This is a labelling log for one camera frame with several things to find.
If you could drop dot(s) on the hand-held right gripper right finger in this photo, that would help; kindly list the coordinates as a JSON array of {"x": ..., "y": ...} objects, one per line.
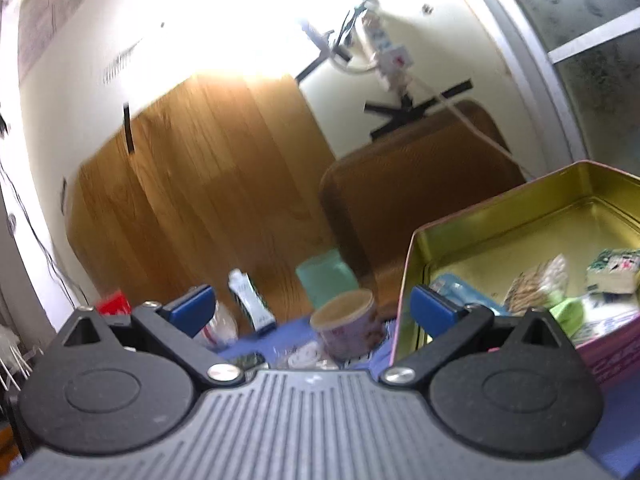
[{"x": 432, "y": 310}]

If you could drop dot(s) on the frosted glass window frame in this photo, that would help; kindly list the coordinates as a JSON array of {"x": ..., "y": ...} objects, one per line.
[{"x": 565, "y": 20}]

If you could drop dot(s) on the cotton swab pack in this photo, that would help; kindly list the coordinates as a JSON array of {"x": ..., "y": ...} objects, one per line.
[{"x": 537, "y": 280}]

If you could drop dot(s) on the pink tin box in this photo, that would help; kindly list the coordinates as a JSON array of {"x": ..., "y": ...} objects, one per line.
[{"x": 500, "y": 220}]

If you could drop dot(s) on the white wall device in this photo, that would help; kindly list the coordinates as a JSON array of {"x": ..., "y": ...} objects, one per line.
[{"x": 390, "y": 55}]

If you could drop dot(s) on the green striped packet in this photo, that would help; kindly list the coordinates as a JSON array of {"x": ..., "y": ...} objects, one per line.
[{"x": 612, "y": 270}]

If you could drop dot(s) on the printed paper cup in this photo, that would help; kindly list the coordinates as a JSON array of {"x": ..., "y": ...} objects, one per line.
[{"x": 350, "y": 327}]

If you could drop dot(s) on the green plastic mug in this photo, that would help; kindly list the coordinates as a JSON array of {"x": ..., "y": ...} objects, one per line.
[{"x": 325, "y": 272}]

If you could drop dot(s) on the red box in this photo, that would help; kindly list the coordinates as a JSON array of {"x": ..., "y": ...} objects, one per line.
[{"x": 112, "y": 305}]

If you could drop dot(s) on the blue pouch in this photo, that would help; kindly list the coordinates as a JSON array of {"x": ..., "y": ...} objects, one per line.
[{"x": 460, "y": 285}]

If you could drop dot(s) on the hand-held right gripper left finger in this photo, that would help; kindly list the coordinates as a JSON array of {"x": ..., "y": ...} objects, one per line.
[{"x": 192, "y": 306}]

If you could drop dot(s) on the clear plastic bag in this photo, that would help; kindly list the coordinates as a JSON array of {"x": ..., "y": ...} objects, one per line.
[{"x": 222, "y": 327}]

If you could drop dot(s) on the black tape strip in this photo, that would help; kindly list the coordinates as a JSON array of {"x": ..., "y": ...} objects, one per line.
[{"x": 129, "y": 130}]

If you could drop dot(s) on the dark small packet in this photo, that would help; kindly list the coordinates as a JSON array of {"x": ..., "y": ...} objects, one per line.
[{"x": 247, "y": 360}]

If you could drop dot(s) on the silver foil packet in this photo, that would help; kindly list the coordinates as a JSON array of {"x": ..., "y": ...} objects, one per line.
[
  {"x": 607, "y": 317},
  {"x": 305, "y": 355}
]

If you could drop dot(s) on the black and white packet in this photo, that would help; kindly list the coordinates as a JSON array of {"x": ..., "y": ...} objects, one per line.
[{"x": 250, "y": 302}]

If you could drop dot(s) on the blue tablecloth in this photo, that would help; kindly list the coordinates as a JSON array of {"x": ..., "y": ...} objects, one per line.
[{"x": 287, "y": 334}]

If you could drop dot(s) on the wooden board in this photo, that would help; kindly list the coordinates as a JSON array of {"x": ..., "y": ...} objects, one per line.
[{"x": 200, "y": 185}]

